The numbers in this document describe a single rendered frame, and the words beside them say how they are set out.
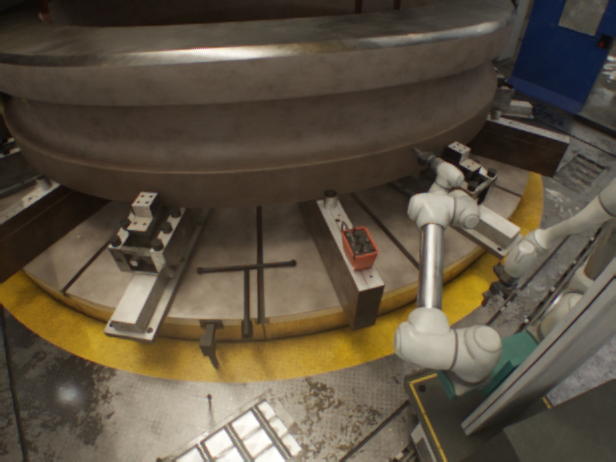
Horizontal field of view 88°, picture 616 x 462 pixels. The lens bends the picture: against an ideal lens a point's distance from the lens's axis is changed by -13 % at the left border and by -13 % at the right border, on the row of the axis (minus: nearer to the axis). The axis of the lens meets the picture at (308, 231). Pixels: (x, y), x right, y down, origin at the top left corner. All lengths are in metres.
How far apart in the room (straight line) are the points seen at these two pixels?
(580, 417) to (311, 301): 1.42
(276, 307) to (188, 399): 0.75
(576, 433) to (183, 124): 2.24
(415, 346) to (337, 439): 0.96
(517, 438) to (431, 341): 0.44
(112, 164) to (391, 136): 1.72
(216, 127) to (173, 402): 1.60
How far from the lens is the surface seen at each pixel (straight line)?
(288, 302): 2.18
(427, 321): 1.39
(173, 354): 2.49
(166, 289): 2.33
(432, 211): 1.61
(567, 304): 1.70
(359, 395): 2.26
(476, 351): 1.39
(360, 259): 1.77
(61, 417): 2.62
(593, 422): 1.65
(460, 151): 2.66
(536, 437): 1.50
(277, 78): 1.82
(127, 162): 2.35
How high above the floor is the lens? 2.10
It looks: 44 degrees down
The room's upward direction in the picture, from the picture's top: straight up
